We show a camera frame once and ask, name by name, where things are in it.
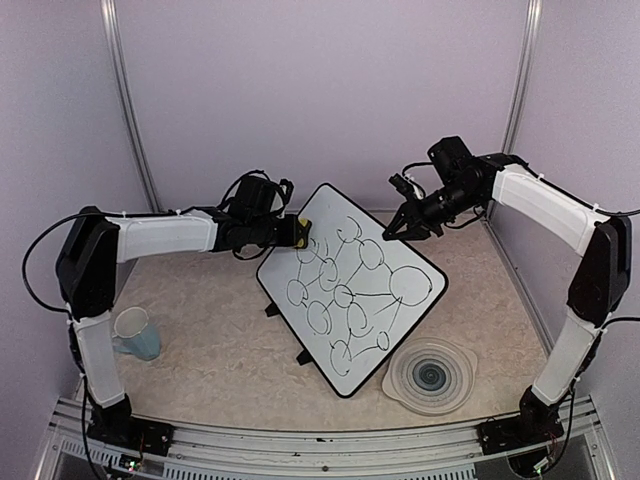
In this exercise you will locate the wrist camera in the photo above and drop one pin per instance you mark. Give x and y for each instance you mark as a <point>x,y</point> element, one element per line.
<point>253,197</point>
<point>405,187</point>

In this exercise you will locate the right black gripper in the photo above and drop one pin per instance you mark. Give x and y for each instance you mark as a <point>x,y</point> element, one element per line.
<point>419,230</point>

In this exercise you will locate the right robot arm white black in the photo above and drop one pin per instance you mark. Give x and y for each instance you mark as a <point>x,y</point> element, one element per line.
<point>597,244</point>

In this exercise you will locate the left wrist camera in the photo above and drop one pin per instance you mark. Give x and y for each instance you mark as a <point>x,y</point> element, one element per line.
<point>253,197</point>

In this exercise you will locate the aluminium front rail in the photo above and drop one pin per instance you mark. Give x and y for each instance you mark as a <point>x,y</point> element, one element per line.
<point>196,451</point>

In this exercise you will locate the aluminium corner post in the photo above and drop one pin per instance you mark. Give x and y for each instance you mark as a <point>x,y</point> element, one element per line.
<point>113,37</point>
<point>523,74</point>

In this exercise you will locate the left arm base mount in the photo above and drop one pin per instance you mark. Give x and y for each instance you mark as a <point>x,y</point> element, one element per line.
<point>132,433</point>

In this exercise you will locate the light blue mug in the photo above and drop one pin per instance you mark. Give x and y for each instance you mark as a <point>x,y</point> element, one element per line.
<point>134,334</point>

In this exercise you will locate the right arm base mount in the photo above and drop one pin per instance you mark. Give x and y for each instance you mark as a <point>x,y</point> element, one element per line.
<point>510,433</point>

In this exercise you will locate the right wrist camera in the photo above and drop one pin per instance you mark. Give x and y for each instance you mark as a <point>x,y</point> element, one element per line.
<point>405,187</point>

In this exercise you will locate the white whiteboard black frame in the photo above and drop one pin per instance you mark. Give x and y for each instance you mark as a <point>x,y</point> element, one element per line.
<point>350,298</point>

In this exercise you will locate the left aluminium corner post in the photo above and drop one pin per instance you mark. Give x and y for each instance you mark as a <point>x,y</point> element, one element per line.
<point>113,37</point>

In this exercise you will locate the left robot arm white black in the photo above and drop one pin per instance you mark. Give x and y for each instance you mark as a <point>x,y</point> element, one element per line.
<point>98,242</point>

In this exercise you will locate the clear plate spiral pattern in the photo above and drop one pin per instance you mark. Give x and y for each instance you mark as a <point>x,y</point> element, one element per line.
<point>431,376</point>

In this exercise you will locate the yellow black sponge eraser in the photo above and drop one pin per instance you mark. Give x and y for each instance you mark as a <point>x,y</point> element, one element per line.
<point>299,234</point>

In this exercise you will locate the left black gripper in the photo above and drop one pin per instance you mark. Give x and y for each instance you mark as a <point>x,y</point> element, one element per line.
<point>292,238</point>

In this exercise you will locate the right aluminium corner post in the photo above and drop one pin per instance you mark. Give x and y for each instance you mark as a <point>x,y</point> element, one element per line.
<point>523,74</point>

